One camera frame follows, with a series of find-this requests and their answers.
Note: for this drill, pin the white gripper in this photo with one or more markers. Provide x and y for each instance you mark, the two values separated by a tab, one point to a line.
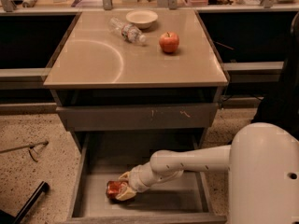
137	178

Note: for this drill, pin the red coke can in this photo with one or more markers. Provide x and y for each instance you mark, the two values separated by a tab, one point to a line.
115	189

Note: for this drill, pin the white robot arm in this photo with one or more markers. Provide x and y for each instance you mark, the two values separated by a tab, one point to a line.
262	164

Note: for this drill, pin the open middle drawer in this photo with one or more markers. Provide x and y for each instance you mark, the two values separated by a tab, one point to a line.
107	155

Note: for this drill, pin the grey drawer cabinet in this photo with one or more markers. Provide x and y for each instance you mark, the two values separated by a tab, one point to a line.
96	67

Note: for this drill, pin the closed top drawer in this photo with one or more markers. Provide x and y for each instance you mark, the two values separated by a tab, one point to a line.
137	117

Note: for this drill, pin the metal rod tool on floor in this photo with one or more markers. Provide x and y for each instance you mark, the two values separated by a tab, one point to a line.
31	149

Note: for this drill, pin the black chair leg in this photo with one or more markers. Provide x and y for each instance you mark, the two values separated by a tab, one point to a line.
6	218

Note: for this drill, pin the red apple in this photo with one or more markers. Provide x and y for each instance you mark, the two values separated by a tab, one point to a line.
169	42

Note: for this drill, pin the clear plastic water bottle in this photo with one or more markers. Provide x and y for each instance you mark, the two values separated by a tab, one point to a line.
127	31

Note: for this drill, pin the white bowl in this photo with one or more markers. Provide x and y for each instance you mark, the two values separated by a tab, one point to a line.
142	19

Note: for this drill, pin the black office chair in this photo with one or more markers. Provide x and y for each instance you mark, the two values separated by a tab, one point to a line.
281	105

